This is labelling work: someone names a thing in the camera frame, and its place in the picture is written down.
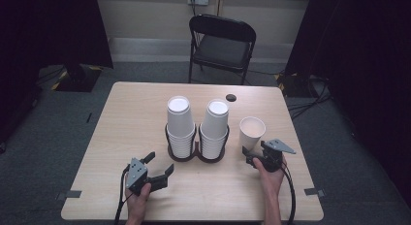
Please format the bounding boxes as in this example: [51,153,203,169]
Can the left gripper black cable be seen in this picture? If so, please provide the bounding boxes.
[113,164,134,225]

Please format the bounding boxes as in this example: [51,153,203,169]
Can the grey tape strip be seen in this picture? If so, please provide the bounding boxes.
[55,189,82,202]
[303,187,327,199]

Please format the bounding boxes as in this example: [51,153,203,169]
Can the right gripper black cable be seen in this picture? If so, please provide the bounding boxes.
[280,166,298,225]

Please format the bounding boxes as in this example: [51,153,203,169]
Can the single white paper cup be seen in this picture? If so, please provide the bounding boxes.
[238,115,268,152]

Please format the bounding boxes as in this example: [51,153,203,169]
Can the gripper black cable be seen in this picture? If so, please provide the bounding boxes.
[113,164,134,225]
[280,166,298,225]

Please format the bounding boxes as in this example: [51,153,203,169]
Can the stack of white paper cups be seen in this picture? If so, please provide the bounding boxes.
[199,98,231,161]
[165,95,198,160]

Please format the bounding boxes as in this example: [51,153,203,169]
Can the person's right hand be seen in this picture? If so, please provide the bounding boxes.
[253,156,288,195]

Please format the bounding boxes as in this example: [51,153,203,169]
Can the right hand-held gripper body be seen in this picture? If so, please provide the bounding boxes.
[257,138,298,174]

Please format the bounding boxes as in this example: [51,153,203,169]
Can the black floor cables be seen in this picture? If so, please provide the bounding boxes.
[286,74,335,120]

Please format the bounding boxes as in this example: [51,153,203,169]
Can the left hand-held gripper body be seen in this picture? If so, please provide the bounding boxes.
[124,156,170,197]

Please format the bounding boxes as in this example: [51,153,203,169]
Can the black curtain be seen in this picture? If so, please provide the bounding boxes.
[284,0,411,200]
[0,0,114,145]

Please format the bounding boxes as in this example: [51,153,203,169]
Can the black folding chair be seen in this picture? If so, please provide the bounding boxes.
[188,14,258,86]

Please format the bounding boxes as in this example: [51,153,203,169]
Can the black wire cup holder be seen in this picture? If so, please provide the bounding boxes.
[164,122,232,164]

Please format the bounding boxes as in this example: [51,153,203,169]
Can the black stand base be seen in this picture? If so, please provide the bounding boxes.
[50,63,104,93]
[275,72,313,99]

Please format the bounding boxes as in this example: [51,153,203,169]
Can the person's left hand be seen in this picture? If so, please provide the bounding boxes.
[124,182,153,217]

